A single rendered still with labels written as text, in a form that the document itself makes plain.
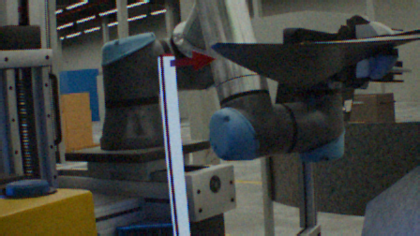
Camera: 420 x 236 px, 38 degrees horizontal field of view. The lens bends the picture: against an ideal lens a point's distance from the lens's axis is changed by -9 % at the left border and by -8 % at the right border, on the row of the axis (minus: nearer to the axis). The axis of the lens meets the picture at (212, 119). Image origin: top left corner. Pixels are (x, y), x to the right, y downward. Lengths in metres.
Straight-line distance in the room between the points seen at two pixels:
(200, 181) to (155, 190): 0.10
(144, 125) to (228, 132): 0.42
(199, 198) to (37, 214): 0.73
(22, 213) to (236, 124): 0.47
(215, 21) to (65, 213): 0.51
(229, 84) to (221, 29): 0.08
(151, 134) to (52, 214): 0.80
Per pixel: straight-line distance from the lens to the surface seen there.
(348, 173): 2.73
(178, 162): 0.75
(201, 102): 7.44
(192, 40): 1.30
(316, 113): 0.97
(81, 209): 0.54
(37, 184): 0.54
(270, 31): 10.98
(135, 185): 1.28
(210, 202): 1.23
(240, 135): 0.89
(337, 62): 0.74
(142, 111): 1.29
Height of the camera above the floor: 1.15
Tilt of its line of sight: 3 degrees down
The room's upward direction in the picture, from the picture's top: 5 degrees counter-clockwise
